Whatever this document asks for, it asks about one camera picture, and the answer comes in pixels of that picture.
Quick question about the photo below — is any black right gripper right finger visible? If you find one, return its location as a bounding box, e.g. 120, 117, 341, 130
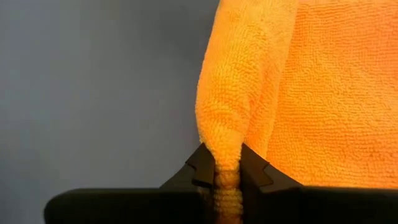
239, 143, 398, 224

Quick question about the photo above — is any orange microfibre towel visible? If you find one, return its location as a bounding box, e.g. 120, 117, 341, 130
195, 0, 398, 224

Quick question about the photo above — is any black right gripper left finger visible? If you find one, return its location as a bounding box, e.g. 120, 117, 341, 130
44, 142, 216, 224

